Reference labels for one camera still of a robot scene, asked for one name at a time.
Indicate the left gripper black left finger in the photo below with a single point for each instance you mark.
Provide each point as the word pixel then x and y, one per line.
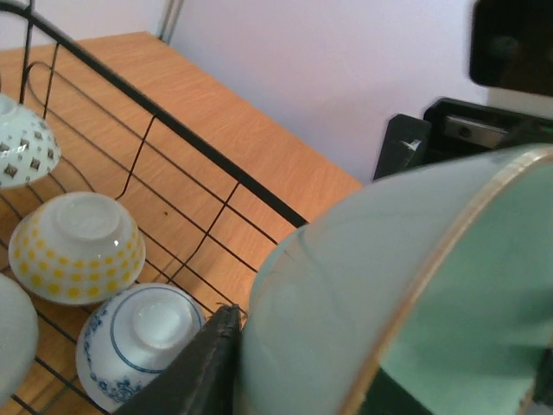
pixel 201 378

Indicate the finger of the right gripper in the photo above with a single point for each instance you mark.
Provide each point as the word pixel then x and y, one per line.
pixel 404 145

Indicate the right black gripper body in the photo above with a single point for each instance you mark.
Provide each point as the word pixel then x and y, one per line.
pixel 460 128

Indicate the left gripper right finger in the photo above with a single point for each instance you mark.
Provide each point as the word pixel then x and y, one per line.
pixel 540 392

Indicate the pale green celadon bowl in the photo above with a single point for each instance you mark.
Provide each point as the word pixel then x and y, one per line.
pixel 428 292

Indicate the teal yellow sun bowl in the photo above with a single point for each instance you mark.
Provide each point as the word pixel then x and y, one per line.
pixel 76 249

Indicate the white bowl with brown diamonds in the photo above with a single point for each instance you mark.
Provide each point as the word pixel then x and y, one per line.
pixel 29 150

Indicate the black wire dish rack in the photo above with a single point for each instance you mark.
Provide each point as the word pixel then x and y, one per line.
pixel 206 223

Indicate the right aluminium corner post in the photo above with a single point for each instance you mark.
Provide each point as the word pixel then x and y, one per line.
pixel 169 19

